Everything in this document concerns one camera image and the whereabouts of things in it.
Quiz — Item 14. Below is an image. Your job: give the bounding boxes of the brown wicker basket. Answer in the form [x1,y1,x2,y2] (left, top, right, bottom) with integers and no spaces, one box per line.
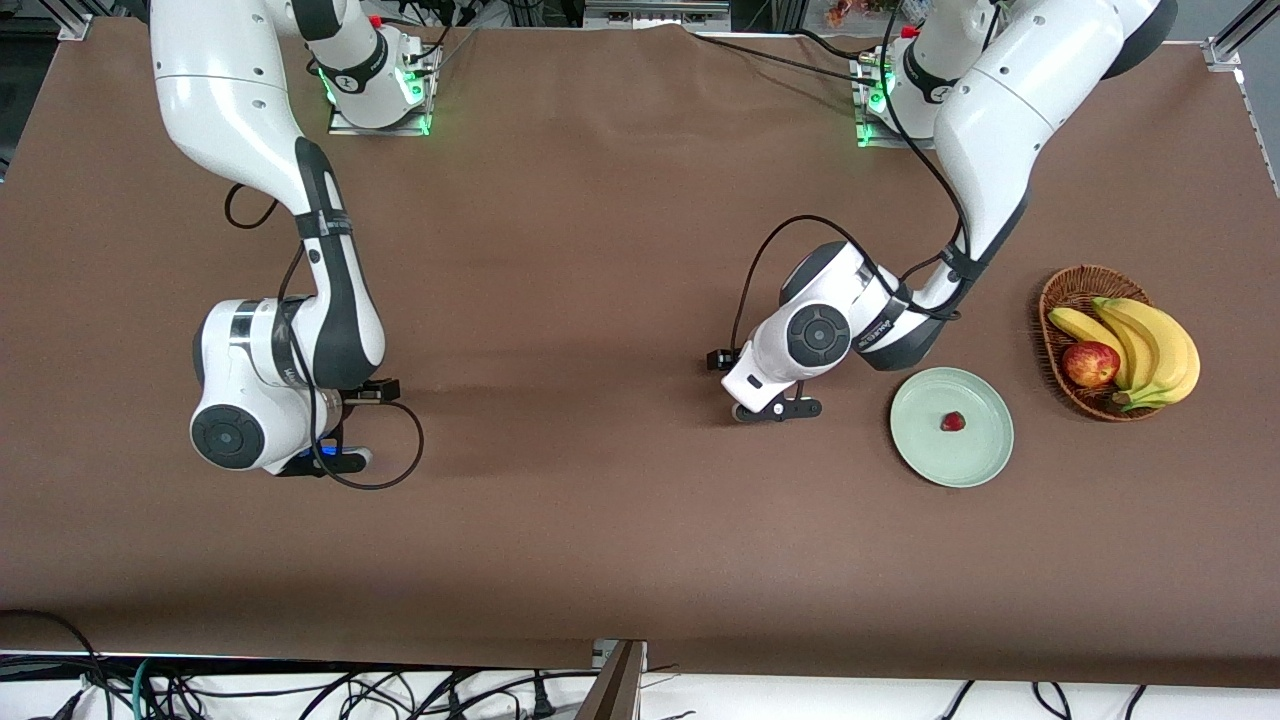
[1038,264,1166,423]

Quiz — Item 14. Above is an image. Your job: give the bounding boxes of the mint green round plate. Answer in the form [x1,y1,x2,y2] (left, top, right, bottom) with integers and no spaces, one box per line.
[889,367,1015,489]

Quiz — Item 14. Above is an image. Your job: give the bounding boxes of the yellow banana bunch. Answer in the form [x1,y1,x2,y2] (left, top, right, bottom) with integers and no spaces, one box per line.
[1047,296,1201,413]

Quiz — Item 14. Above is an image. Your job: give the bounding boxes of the black looped cable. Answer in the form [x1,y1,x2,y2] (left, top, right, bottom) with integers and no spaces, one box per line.
[0,608,113,720]

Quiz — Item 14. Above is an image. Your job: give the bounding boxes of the grey metal bracket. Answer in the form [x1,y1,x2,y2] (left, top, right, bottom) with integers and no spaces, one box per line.
[583,0,733,31]

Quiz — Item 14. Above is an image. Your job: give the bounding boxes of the red apple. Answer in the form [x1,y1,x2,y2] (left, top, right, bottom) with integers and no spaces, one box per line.
[1062,341,1121,389]

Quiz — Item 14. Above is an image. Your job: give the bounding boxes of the teal cable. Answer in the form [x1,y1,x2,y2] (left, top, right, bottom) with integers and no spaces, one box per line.
[133,657,166,720]

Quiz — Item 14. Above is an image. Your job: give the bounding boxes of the brown table cover cloth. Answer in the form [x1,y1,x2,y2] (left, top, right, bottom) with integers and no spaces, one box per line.
[0,17,1280,691]

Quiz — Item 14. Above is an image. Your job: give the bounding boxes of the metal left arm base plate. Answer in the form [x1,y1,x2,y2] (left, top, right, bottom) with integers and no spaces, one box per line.
[853,55,963,151]

